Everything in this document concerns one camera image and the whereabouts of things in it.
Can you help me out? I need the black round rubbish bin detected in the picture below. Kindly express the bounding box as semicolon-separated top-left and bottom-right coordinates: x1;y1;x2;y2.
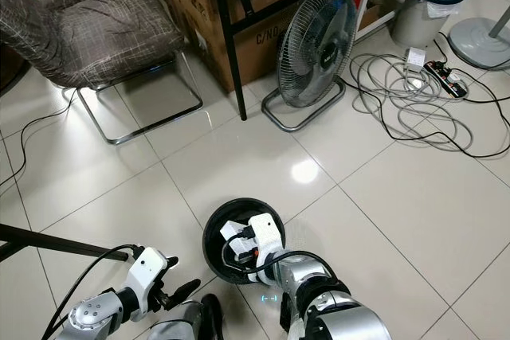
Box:
201;196;288;286

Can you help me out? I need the robot left leg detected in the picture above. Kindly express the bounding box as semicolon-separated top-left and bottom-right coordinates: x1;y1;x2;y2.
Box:
151;293;226;340

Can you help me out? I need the grey metal floor fan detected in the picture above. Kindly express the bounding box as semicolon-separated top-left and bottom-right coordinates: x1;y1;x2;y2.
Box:
261;0;360;133

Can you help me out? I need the white power adapter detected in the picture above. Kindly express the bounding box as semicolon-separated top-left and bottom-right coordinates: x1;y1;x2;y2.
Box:
403;46;428;72

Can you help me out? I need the printed brown cardboard box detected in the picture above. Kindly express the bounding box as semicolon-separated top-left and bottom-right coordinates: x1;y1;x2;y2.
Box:
115;0;321;96

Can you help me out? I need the black power strip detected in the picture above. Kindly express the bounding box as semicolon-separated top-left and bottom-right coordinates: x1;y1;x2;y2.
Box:
423;59;470;101

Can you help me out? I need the grey patterned cantilever chair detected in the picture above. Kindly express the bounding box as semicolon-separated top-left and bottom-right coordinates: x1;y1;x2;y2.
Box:
0;0;205;147

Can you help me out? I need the white round fan base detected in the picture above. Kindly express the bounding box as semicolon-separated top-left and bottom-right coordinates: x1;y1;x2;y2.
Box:
445;12;510;71

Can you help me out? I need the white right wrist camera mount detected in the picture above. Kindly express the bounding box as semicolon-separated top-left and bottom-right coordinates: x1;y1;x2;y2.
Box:
246;212;287;267

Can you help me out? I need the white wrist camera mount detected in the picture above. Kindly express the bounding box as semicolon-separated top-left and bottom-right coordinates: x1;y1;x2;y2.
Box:
127;246;179;314
246;212;287;267

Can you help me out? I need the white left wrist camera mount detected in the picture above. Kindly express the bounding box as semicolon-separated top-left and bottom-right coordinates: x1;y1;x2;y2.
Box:
127;246;179;314

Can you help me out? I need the white-top table black frame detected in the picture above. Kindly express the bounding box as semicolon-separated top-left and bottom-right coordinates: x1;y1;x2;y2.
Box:
186;0;361;123

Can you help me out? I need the thin black floor cable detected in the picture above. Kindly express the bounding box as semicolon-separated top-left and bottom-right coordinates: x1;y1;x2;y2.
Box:
373;72;510;158
0;88;82;191

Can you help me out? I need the grey coiled cable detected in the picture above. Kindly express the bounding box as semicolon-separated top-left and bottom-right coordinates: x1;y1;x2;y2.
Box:
346;51;476;150

